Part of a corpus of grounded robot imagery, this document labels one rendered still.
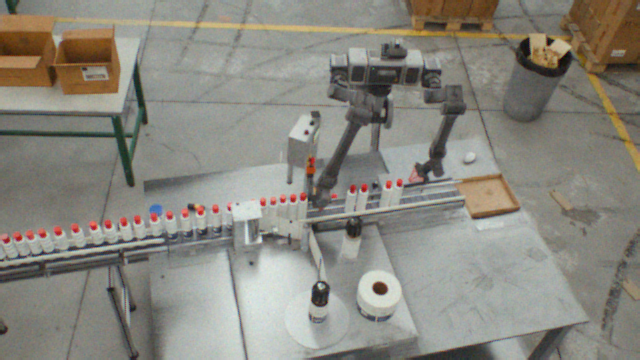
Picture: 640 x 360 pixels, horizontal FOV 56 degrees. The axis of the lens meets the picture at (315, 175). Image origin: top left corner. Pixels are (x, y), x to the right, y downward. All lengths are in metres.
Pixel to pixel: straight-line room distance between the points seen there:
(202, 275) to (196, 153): 1.86
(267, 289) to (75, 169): 2.30
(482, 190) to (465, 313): 0.85
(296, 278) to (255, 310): 0.27
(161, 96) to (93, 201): 1.21
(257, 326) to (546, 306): 1.46
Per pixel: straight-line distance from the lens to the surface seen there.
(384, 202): 3.31
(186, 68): 5.62
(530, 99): 5.41
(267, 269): 3.07
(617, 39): 6.25
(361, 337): 2.92
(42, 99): 4.28
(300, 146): 2.85
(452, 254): 3.34
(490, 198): 3.66
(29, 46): 4.54
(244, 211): 2.95
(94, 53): 4.36
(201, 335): 2.96
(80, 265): 3.26
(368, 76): 3.28
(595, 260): 4.78
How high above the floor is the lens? 3.45
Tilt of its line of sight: 48 degrees down
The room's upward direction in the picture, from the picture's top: 6 degrees clockwise
